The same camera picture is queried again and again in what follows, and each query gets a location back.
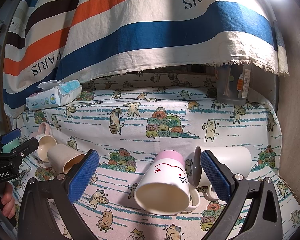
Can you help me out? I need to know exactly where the wet wipes pack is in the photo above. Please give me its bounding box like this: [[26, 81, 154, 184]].
[[26, 80, 82, 111]]

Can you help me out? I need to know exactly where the striped Hermes Paris blanket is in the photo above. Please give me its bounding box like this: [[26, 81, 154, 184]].
[[3, 0, 288, 118]]

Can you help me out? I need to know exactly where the left hand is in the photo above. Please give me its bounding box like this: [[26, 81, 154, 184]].
[[0, 181, 16, 218]]

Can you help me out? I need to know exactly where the beige square tumbler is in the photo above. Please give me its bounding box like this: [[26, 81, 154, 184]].
[[47, 144, 85, 174]]

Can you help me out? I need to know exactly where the plain white mug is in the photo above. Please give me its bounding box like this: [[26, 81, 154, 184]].
[[192, 145, 252, 201]]

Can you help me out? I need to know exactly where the cat print bedsheet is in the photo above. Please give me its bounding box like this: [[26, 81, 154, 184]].
[[13, 73, 300, 239]]

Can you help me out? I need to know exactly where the white mug pink base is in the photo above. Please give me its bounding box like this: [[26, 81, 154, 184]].
[[134, 150, 201, 216]]

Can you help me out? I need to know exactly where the clear plastic container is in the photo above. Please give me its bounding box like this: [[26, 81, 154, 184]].
[[215, 63, 252, 106]]

